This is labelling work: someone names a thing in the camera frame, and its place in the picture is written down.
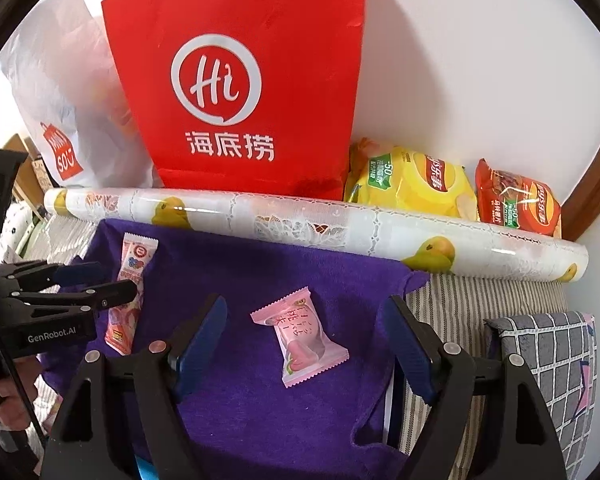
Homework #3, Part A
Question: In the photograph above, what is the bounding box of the white plastic bag orange logo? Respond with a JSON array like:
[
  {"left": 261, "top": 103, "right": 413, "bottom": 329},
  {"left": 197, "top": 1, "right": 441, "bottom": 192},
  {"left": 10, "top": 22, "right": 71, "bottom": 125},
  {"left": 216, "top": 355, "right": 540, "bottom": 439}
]
[{"left": 2, "top": 0, "right": 163, "bottom": 191}]

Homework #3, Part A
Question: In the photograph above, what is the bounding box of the white dotted cloth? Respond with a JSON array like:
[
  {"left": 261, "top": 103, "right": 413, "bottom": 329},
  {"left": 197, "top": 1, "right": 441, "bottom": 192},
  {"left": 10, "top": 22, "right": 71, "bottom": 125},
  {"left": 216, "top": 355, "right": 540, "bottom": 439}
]
[{"left": 0, "top": 200, "right": 35, "bottom": 266}]

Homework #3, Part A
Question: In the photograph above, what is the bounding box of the wooden door frame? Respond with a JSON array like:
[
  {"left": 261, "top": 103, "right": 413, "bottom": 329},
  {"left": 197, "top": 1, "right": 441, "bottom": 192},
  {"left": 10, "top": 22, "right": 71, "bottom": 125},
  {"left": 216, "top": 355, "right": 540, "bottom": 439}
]
[{"left": 562, "top": 110, "right": 600, "bottom": 243}]

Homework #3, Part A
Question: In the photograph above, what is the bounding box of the light pink candy packet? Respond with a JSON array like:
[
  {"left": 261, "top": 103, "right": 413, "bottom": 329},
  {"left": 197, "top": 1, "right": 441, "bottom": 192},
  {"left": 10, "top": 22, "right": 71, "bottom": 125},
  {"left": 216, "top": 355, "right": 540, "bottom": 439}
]
[{"left": 250, "top": 286, "right": 350, "bottom": 389}]

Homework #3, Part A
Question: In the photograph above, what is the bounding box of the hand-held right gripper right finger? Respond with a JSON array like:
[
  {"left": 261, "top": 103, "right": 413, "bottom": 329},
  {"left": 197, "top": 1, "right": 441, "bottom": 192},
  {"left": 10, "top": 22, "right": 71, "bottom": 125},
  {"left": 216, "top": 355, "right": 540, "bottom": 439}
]
[{"left": 380, "top": 296, "right": 568, "bottom": 480}]

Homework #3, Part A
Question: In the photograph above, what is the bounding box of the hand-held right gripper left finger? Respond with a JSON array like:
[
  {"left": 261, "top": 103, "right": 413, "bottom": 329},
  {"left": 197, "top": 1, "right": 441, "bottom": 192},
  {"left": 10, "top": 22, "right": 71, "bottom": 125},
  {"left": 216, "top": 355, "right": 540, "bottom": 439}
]
[{"left": 40, "top": 294, "right": 229, "bottom": 480}]

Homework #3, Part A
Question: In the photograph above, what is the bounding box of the person's left hand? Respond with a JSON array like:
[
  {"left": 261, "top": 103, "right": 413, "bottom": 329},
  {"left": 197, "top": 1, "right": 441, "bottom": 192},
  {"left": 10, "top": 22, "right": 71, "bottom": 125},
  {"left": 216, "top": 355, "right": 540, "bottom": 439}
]
[{"left": 0, "top": 355, "right": 48, "bottom": 431}]

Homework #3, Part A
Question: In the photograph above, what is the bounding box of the purple towel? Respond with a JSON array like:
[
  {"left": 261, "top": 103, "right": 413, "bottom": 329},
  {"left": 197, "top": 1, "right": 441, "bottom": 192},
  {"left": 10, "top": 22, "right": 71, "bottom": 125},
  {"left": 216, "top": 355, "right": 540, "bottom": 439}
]
[{"left": 40, "top": 217, "right": 431, "bottom": 480}]

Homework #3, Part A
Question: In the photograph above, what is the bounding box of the grey checked cloth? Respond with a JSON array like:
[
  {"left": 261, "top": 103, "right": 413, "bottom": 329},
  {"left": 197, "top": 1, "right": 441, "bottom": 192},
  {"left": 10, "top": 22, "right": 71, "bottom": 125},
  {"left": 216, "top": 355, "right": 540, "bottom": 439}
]
[{"left": 482, "top": 310, "right": 598, "bottom": 461}]

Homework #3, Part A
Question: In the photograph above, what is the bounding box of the long pink snack packet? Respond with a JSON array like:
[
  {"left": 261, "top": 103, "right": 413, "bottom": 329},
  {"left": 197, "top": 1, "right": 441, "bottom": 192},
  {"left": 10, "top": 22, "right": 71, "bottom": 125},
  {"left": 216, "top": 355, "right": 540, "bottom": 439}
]
[{"left": 102, "top": 232, "right": 160, "bottom": 356}]

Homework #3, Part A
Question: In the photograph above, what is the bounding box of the tan patterned box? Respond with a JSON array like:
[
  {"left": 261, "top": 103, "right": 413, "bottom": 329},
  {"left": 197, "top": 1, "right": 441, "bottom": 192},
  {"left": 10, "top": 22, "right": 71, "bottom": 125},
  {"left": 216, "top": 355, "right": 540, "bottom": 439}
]
[{"left": 2, "top": 134, "right": 48, "bottom": 211}]

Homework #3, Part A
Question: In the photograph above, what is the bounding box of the rolled fruit print tablecloth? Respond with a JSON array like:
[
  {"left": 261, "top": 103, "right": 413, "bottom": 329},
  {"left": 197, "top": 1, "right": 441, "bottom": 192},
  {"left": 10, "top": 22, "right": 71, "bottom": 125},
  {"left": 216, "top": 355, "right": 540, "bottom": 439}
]
[{"left": 42, "top": 186, "right": 591, "bottom": 285}]

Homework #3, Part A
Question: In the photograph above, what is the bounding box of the red paper bag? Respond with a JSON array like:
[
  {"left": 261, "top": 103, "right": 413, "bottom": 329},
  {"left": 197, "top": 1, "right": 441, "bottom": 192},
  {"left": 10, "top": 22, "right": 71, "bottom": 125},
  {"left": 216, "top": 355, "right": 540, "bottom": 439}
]
[{"left": 101, "top": 0, "right": 371, "bottom": 202}]

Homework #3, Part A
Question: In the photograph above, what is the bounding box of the red chips bag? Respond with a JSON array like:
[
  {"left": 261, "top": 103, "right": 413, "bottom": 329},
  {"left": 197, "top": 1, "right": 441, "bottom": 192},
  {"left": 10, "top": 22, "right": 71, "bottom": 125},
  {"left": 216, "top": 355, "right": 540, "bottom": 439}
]
[{"left": 475, "top": 158, "right": 563, "bottom": 238}]

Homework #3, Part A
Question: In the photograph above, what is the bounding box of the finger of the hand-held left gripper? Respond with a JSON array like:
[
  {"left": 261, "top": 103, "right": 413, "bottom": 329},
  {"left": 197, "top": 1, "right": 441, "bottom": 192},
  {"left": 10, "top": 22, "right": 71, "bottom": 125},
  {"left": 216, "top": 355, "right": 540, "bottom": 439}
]
[
  {"left": 10, "top": 280, "right": 137, "bottom": 320},
  {"left": 0, "top": 259, "right": 110, "bottom": 293}
]

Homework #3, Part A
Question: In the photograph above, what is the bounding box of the yellow chips bag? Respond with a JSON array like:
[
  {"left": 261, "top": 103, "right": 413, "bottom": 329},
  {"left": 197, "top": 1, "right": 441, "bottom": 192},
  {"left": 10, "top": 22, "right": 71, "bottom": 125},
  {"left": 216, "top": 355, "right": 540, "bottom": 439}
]
[{"left": 344, "top": 137, "right": 481, "bottom": 221}]

